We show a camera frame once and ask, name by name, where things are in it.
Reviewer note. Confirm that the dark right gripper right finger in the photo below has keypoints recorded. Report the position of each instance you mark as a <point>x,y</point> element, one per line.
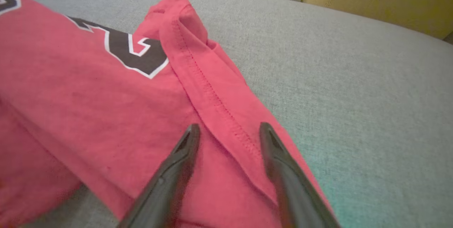
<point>293,185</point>

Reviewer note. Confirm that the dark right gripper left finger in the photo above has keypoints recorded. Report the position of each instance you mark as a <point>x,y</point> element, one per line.
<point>166,185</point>

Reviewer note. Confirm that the red basketball jersey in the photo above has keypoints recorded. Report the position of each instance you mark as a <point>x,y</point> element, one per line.
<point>88,107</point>

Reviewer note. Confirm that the wide grey chaise cushion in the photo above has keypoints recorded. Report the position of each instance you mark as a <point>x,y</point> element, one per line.
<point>354,97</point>

